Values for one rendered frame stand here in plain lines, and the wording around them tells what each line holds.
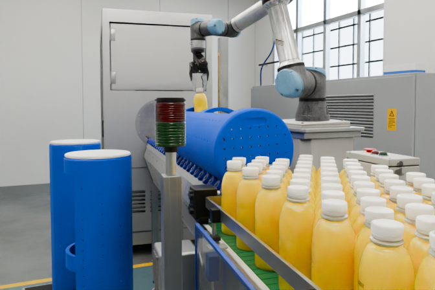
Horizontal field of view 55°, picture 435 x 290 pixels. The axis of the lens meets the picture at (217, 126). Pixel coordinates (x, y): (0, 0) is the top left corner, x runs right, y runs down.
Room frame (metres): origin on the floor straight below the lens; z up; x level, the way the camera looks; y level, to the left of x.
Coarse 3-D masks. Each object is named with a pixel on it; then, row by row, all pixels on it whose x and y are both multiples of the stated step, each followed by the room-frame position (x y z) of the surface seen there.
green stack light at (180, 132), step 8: (160, 128) 0.83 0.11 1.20; (168, 128) 0.83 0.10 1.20; (176, 128) 0.83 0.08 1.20; (184, 128) 0.85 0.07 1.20; (160, 136) 0.83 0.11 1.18; (168, 136) 0.83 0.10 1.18; (176, 136) 0.83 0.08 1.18; (184, 136) 0.85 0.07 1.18; (160, 144) 0.83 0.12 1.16; (168, 144) 0.83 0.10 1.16; (176, 144) 0.83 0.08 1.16; (184, 144) 0.85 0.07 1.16
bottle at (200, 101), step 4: (196, 92) 2.11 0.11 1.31; (200, 92) 2.09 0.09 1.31; (196, 96) 2.09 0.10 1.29; (200, 96) 2.08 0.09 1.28; (204, 96) 2.09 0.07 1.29; (196, 100) 2.08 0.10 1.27; (200, 100) 2.08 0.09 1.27; (204, 100) 2.09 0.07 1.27; (196, 104) 2.09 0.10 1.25; (200, 104) 2.08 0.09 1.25; (204, 104) 2.09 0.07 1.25; (196, 108) 2.09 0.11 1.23; (200, 108) 2.08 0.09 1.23; (204, 108) 2.09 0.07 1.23
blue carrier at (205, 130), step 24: (192, 120) 1.77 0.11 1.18; (216, 120) 1.45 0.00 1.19; (240, 120) 1.36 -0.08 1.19; (264, 120) 1.39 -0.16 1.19; (192, 144) 1.64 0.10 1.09; (216, 144) 1.34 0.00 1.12; (240, 144) 1.36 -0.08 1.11; (264, 144) 1.39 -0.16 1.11; (288, 144) 1.41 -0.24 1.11; (216, 168) 1.36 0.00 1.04; (288, 168) 1.41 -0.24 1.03
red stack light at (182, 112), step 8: (160, 104) 0.83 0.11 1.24; (168, 104) 0.83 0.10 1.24; (176, 104) 0.83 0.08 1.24; (184, 104) 0.85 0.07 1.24; (160, 112) 0.84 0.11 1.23; (168, 112) 0.83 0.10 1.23; (176, 112) 0.83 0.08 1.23; (184, 112) 0.85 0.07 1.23; (160, 120) 0.83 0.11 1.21; (168, 120) 0.83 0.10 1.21; (176, 120) 0.83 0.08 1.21; (184, 120) 0.85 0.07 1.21
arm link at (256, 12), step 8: (248, 8) 2.03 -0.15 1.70; (256, 8) 1.98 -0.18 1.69; (240, 16) 2.05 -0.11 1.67; (248, 16) 2.02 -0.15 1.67; (256, 16) 2.00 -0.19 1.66; (264, 16) 2.00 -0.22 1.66; (232, 24) 2.08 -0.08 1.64; (240, 24) 2.06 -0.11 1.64; (248, 24) 2.05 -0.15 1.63; (232, 32) 2.11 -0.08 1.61; (240, 32) 2.16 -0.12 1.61
